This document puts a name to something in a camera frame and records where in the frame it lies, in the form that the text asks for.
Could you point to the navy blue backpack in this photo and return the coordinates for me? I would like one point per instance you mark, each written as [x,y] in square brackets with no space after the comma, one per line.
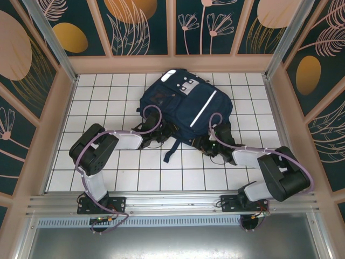
[194,102]

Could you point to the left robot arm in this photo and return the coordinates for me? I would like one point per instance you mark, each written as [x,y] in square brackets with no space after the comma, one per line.
[129,139]

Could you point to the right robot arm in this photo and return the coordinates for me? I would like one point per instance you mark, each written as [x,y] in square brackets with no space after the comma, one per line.
[248,156]

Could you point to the aluminium side rail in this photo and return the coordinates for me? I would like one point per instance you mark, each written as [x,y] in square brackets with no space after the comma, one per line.
[282,126]

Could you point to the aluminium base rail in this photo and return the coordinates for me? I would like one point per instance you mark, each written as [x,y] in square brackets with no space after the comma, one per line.
[172,201]

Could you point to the right black mount plate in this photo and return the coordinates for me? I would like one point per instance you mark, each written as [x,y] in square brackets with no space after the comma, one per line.
[229,203]

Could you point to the black mount plate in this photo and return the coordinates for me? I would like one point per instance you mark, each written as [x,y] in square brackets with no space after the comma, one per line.
[229,203]
[118,203]

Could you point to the left black mount plate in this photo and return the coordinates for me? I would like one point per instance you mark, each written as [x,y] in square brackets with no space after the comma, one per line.
[118,203]

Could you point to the aluminium frame post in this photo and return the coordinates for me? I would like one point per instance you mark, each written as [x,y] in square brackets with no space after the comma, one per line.
[291,32]
[48,35]

